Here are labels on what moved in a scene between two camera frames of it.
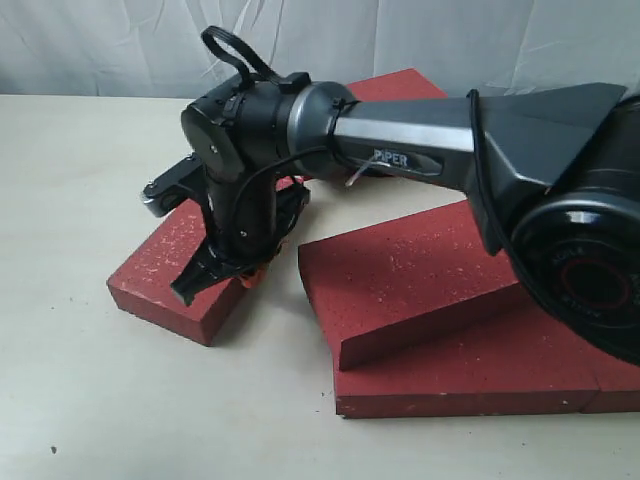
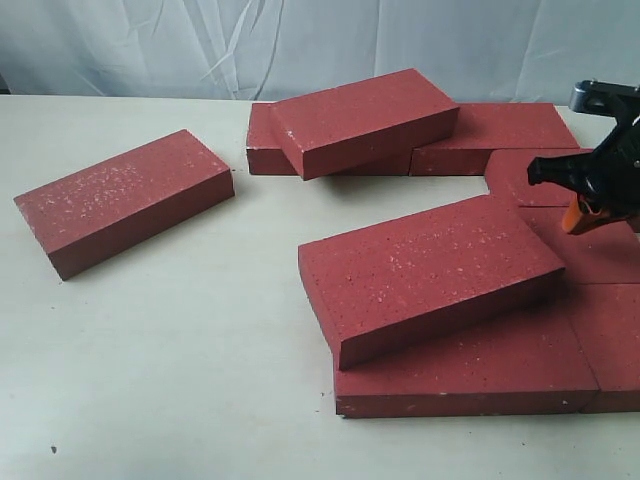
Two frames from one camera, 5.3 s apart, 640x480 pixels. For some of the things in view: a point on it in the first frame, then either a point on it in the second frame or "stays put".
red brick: [379, 287] stays put
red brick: [517, 358] stays put
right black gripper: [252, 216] → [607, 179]
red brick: [169, 248] → [96, 214]
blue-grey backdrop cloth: [155, 49] stays put
